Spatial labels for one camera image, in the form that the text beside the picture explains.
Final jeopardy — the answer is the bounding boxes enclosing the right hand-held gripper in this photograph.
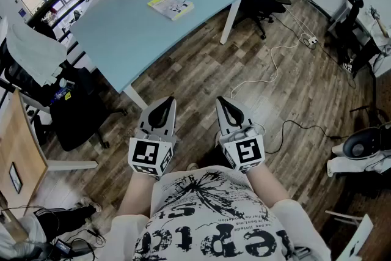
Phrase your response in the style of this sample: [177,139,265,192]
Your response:
[216,97,266,174]

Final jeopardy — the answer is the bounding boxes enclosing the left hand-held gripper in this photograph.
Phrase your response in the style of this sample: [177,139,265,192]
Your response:
[127,96,178,181]

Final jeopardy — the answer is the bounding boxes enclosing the white paperback booklet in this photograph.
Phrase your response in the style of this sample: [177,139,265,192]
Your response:
[147,0,195,21]

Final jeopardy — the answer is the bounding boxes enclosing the person's right forearm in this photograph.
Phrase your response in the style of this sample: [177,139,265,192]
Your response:
[246,161,291,204]

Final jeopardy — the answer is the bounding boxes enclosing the person's left forearm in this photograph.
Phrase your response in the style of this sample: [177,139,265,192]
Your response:
[117,172,159,218]

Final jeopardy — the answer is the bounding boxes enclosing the white table leg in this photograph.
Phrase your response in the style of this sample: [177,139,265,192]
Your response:
[219,0,242,45]
[122,84,149,111]

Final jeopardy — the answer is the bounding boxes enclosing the blue label water bottle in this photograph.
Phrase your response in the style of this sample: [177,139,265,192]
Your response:
[51,78,76,105]

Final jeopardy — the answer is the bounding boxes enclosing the person's printed white shirt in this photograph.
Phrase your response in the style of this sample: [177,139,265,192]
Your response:
[97,164,332,261]

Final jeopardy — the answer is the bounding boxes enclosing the white black robot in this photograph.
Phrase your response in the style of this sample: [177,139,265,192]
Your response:
[326,122,391,178]

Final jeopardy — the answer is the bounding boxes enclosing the white garment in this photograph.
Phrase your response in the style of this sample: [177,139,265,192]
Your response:
[5,21,68,86]

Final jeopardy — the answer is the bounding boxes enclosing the light wooden desk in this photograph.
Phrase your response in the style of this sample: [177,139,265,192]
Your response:
[0,90,49,242]

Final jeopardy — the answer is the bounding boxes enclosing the black framed picture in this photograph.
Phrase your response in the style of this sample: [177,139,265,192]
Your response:
[8,161,24,195]

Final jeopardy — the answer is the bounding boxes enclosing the small screen device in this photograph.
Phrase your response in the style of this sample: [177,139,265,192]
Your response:
[53,238,73,256]

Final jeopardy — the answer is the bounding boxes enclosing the white chair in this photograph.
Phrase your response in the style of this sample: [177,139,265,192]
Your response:
[325,209,375,261]

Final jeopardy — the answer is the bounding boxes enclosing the white power strip with cable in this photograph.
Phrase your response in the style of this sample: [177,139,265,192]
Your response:
[228,7,318,98]

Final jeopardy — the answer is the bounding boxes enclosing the black cable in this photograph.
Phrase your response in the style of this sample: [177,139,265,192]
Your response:
[265,120,349,155]

